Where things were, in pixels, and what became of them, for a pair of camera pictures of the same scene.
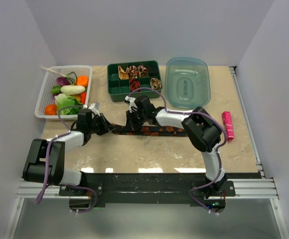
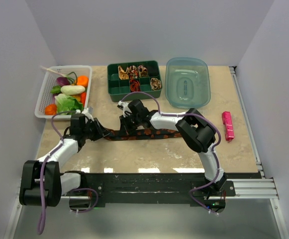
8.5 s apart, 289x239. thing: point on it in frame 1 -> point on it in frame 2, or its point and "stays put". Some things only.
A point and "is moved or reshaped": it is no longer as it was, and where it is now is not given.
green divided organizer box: x=134 y=79 stays put
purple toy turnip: x=62 y=81 stays put
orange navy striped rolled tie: x=135 y=84 stays put
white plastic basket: x=66 y=90 stays put
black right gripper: x=130 y=122 -> x=124 y=126
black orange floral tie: x=152 y=131 is moved or reshaped
